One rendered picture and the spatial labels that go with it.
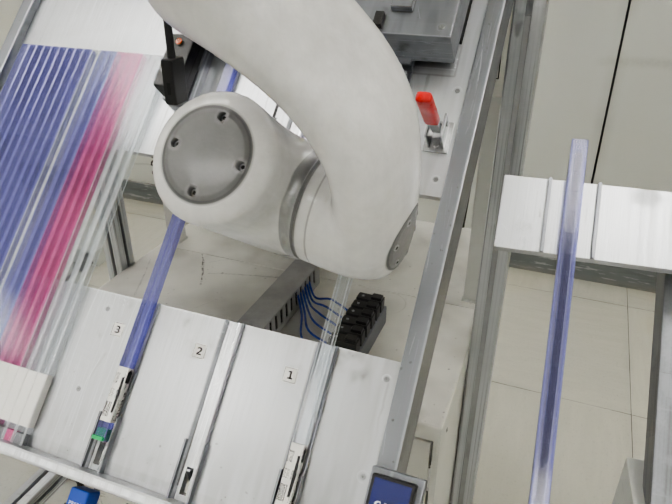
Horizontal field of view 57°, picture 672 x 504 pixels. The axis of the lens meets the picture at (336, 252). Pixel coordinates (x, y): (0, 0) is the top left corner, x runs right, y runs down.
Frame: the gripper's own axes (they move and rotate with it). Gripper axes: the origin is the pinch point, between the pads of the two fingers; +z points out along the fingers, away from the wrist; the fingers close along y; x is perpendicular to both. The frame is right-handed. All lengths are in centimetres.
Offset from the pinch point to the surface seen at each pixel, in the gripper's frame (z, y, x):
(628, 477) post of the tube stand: -1.6, -29.5, 16.3
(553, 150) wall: 168, -13, -64
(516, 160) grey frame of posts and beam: 23.3, -13.0, -17.5
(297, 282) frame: 41.0, 22.1, 4.7
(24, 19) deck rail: 4, 58, -24
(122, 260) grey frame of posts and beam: 41, 60, 8
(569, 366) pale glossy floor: 148, -31, 11
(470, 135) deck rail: 2.0, -9.6, -13.6
